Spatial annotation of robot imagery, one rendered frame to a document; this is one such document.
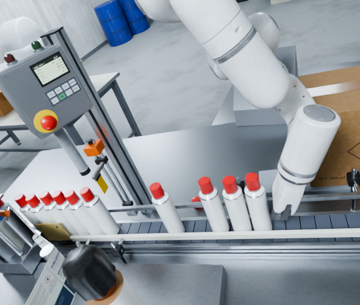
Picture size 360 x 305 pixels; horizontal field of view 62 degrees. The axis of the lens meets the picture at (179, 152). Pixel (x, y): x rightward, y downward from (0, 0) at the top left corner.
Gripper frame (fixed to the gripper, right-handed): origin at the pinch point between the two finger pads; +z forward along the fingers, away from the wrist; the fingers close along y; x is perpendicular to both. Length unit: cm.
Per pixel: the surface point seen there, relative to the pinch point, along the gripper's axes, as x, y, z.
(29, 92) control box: -65, -2, -25
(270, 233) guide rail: -1.3, 4.0, 3.6
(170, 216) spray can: -28.5, 2.3, 6.6
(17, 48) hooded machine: -360, -361, 133
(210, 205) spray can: -18.0, 2.4, -1.2
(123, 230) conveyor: -45, -1, 23
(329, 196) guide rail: 11.4, -3.3, -6.1
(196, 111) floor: -48, -227, 118
